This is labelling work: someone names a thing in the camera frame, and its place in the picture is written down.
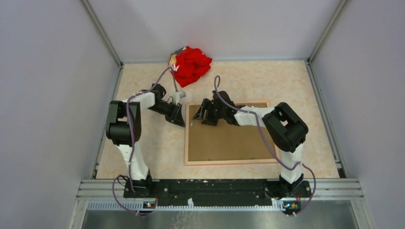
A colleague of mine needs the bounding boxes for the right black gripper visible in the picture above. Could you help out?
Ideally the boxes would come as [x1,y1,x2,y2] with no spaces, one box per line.
[192,99,225,126]

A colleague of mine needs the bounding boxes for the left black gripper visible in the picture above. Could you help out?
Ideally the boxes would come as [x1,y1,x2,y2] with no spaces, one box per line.
[147,101,185,127]

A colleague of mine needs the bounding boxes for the brown cardboard backing board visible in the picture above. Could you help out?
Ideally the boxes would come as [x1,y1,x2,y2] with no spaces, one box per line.
[188,103,277,162]

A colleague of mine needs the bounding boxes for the pink wooden picture frame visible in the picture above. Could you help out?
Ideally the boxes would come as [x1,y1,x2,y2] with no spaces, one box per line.
[184,101,281,166]

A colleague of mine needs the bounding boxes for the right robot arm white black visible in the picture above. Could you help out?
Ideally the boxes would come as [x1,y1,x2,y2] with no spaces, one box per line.
[192,91,311,199]

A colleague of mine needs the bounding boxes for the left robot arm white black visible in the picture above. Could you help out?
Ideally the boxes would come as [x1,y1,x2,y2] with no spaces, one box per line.
[106,84,186,197]

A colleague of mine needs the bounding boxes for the crumpled red cloth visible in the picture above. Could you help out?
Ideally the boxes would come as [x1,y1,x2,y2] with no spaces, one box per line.
[168,46,213,88]

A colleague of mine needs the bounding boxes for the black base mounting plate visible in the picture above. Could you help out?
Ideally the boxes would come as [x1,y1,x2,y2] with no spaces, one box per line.
[123,179,311,207]

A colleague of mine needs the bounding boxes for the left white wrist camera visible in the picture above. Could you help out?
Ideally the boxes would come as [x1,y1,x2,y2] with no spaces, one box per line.
[172,91,186,104]

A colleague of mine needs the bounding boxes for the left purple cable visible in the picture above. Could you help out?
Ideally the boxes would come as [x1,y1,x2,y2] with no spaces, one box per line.
[111,66,180,217]

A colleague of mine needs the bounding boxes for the aluminium front rail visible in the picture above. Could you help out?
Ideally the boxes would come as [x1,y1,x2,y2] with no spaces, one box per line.
[76,178,363,214]

